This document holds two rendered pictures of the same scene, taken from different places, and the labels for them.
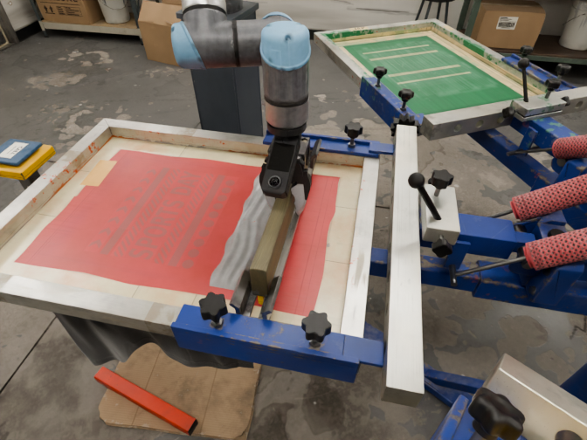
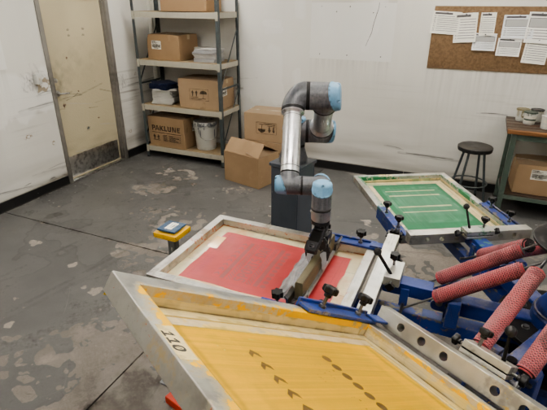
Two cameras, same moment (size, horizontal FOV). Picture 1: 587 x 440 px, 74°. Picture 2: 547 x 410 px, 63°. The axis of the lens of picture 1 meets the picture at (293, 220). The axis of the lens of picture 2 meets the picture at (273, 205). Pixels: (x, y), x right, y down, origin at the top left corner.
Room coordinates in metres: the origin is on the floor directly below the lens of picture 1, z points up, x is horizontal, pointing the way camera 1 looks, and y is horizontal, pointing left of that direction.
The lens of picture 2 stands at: (-0.91, -0.11, 1.97)
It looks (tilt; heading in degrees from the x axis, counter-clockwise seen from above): 25 degrees down; 11
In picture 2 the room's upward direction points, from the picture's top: straight up
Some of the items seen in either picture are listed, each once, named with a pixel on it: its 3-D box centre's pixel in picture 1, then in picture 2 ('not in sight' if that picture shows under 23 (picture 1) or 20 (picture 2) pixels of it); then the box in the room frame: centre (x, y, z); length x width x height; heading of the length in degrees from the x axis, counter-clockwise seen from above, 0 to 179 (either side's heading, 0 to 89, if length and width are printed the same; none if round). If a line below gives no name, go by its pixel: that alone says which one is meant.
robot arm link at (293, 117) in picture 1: (285, 109); (320, 215); (0.61, 0.01, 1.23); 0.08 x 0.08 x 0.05
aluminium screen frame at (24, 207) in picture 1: (194, 209); (268, 263); (0.64, 0.22, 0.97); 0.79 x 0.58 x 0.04; 78
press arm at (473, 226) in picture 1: (462, 233); (408, 286); (0.52, -0.33, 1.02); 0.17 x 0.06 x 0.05; 78
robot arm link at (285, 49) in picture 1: (285, 63); (321, 195); (0.62, 0.01, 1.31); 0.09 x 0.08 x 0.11; 7
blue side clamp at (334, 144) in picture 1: (320, 151); (342, 244); (0.86, -0.07, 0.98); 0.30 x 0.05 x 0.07; 78
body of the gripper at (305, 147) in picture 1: (287, 146); (320, 233); (0.62, 0.01, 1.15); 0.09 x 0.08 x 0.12; 168
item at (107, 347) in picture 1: (155, 340); not in sight; (0.45, 0.32, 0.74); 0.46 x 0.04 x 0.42; 78
